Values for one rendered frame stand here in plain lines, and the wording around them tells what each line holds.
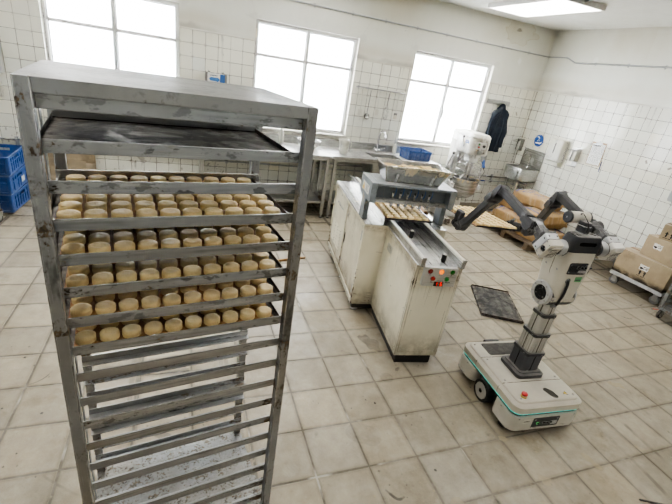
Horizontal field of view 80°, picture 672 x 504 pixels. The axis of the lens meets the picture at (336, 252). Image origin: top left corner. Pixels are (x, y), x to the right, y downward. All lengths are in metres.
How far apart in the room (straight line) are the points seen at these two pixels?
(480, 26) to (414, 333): 5.21
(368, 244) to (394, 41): 3.76
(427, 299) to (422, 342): 0.37
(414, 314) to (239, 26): 4.25
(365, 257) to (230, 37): 3.53
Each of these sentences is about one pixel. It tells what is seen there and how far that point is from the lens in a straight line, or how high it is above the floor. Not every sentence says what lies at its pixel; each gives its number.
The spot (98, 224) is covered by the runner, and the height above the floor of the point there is 1.50.
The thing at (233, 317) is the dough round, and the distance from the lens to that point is 1.34.
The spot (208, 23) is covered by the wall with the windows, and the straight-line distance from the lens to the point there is 5.79.
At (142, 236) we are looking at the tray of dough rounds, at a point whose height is 1.42.
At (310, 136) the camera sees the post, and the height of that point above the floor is 1.75.
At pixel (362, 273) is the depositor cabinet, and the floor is 0.39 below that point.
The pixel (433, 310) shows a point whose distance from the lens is 2.94.
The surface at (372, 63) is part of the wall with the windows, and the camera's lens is 6.28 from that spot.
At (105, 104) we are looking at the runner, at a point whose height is 1.78.
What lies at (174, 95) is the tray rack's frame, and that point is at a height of 1.81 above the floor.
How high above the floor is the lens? 1.92
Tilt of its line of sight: 24 degrees down
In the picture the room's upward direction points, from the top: 9 degrees clockwise
